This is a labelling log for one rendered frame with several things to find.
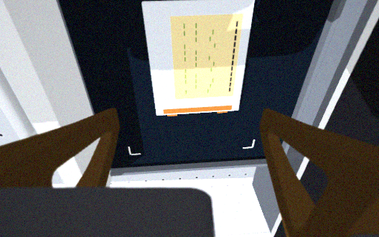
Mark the white lab instrument with drawer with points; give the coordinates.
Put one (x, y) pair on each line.
(70, 59)

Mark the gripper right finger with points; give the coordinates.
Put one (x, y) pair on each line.
(349, 204)

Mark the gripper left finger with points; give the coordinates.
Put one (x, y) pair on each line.
(32, 161)

